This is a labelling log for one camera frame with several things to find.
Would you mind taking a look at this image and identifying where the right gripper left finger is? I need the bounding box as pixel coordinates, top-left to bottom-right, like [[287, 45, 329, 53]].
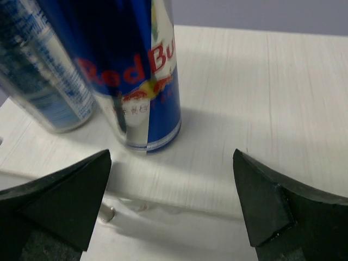
[[1, 150, 111, 260]]

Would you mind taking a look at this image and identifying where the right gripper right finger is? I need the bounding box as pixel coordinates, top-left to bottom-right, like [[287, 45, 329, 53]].
[[233, 150, 347, 260]]

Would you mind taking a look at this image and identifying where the silver energy drink can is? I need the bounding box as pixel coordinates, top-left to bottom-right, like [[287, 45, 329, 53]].
[[39, 1, 182, 153], [1, 1, 95, 133]]

